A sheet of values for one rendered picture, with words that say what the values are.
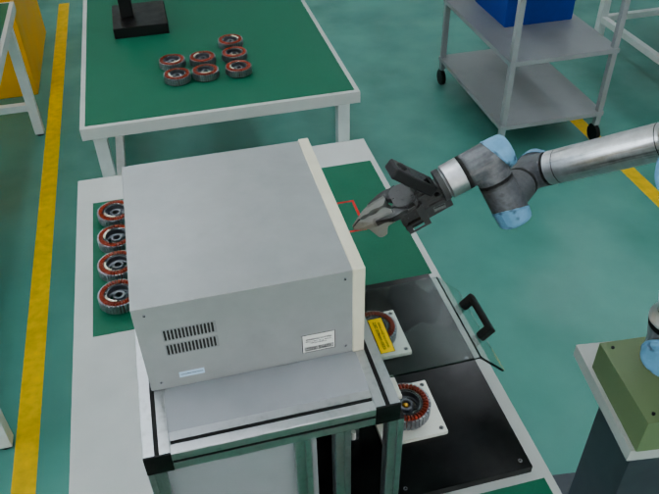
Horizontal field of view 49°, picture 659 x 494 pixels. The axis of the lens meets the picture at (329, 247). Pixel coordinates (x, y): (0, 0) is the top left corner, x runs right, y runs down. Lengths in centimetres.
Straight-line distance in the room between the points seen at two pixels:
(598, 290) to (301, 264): 220
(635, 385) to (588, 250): 176
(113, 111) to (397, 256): 137
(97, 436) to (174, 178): 65
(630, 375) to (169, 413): 103
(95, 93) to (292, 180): 181
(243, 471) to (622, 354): 94
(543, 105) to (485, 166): 267
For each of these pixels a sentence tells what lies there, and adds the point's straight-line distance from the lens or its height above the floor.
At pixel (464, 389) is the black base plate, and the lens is 176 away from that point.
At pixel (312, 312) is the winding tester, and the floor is 124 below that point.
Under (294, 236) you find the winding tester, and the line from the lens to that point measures 128.
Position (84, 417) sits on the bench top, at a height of 75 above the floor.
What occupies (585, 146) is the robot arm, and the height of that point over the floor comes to 133.
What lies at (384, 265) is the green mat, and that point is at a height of 75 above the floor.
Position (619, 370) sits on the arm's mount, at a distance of 179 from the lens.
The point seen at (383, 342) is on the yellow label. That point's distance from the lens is 143.
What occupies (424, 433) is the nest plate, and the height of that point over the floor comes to 78.
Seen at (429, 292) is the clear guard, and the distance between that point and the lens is 154.
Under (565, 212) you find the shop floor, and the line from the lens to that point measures 367.
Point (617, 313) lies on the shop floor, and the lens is 319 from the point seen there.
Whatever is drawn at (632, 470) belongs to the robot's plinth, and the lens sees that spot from 200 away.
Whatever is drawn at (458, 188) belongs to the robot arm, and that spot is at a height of 126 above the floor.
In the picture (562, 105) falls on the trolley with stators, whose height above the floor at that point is 19.
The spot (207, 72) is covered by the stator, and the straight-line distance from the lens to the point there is 309.
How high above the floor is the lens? 212
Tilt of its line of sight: 40 degrees down
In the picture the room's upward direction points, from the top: 1 degrees counter-clockwise
